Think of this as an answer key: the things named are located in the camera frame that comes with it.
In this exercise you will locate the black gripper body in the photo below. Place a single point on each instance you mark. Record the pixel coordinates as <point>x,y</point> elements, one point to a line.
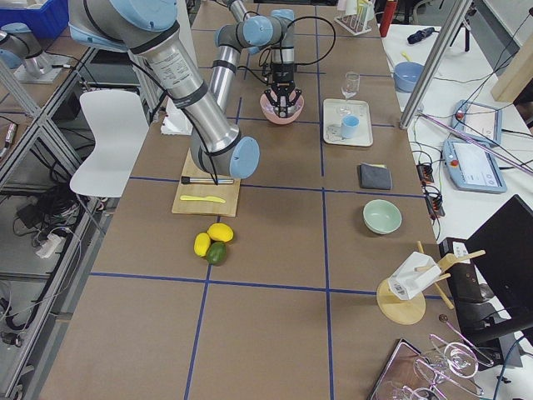
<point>282,73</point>

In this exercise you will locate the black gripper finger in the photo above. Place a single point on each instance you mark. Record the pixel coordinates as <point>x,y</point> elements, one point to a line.
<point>292,110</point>
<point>270,109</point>

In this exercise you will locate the pink bowl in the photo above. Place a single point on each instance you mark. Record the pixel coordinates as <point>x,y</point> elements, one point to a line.
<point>279,121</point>

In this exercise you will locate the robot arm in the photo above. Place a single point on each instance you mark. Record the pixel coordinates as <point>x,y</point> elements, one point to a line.
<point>252,32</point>
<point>150,29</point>

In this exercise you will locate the pile of clear ice cubes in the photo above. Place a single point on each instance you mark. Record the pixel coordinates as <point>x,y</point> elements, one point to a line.
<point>281,110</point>

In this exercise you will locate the light blue plastic cup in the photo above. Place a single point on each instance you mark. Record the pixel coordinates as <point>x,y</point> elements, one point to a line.
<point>349,125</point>

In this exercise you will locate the cream bear tray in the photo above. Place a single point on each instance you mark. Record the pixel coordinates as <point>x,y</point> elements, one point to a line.
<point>332,123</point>

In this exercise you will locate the clear wine glass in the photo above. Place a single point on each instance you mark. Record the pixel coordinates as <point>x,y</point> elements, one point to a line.
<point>349,89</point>

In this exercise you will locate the wooden cutting board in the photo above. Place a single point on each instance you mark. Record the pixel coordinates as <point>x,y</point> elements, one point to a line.
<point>229,192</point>

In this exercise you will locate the silver metal rod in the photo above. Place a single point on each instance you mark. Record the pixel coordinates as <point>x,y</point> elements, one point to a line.
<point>188,180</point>

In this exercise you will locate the blue bowl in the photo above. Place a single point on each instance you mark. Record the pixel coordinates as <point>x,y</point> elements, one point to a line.
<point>406,75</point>

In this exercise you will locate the yellow plastic spoon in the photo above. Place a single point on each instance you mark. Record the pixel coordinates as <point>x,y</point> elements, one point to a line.
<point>406,56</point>

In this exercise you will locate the red cylinder bottle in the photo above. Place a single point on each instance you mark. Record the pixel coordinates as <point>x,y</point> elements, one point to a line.
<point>387,17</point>

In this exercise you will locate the yellow plastic knife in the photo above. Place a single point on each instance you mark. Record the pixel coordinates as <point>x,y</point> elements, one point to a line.
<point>210,199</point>

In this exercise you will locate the yellow lemon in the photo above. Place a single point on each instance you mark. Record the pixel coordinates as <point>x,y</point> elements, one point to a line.
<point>202,244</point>
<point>220,232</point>

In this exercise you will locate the green ceramic bowl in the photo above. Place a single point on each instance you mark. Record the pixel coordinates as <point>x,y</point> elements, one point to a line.
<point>381,216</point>

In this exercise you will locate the white chair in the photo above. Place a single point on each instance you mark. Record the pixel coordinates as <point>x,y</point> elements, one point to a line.
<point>118,123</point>

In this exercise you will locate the far teach pendant tablet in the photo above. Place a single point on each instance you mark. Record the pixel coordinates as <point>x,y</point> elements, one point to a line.
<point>478,121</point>

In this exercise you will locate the teach pendant tablet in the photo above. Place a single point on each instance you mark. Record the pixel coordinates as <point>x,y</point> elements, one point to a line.
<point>471,168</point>
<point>478,121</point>

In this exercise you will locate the near teach pendant tablet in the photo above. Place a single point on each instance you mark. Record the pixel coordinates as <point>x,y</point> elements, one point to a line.
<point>471,168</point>

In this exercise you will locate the white carton on stand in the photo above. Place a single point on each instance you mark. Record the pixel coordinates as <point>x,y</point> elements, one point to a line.
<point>413,276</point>

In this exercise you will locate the wooden mug tree stand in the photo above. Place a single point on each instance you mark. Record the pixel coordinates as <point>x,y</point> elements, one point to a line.
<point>412,311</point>

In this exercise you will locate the black monitor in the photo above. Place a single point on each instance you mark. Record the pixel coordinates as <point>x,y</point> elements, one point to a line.
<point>506,237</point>

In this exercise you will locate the white wire cup rack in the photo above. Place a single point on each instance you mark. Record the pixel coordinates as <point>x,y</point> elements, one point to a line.
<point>355,15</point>

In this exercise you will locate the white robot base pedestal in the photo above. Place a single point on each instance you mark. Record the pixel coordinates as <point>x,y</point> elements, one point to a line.
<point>175,122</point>

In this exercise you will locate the aluminium frame post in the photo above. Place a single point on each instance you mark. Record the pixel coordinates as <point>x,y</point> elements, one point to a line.
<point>443,41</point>

